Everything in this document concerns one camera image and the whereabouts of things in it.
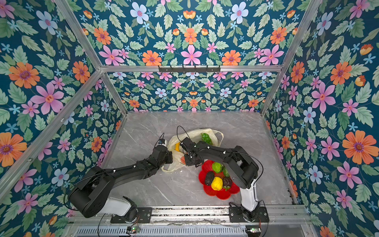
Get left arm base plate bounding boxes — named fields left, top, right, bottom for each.
left=111, top=207, right=153, bottom=224

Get brown fake mangosteen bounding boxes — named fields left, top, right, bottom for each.
left=223, top=176, right=233, bottom=191

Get yellow plastic fruit-print bag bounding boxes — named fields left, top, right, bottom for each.
left=161, top=128, right=224, bottom=173

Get yellow fake banana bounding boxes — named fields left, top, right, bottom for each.
left=175, top=142, right=181, bottom=152

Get white vent grille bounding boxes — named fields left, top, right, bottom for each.
left=74, top=226, right=248, bottom=237

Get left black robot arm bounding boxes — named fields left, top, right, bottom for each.
left=68, top=138, right=173, bottom=222

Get dark fake avocado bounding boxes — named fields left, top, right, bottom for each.
left=204, top=171, right=215, bottom=186

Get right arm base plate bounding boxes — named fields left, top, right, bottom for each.
left=229, top=202, right=269, bottom=223

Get red flower-shaped plate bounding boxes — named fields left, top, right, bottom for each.
left=198, top=160, right=240, bottom=200

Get aluminium mounting rail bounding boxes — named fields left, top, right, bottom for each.
left=65, top=204, right=314, bottom=233

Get yellow fake lemon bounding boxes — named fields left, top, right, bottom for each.
left=211, top=177, right=223, bottom=191

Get green fake grapes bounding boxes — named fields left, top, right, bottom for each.
left=201, top=133, right=213, bottom=145

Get black hook rail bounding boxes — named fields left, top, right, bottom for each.
left=158, top=66, right=221, bottom=73

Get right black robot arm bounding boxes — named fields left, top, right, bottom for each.
left=179, top=137, right=260, bottom=222

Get dark green fake fruit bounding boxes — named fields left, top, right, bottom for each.
left=223, top=167, right=230, bottom=177

